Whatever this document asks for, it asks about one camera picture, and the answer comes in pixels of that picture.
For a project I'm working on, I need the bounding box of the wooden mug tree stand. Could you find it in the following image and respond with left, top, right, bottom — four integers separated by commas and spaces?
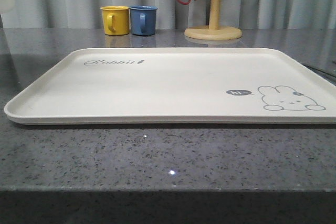
184, 0, 242, 40

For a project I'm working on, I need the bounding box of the blue enamel mug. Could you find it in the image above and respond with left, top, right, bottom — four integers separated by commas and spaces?
129, 6, 158, 36

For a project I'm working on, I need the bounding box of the yellow enamel mug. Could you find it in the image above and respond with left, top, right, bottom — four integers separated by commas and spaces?
100, 6, 130, 36

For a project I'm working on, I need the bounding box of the cream rabbit serving tray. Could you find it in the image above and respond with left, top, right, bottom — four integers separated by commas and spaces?
4, 48, 335, 125

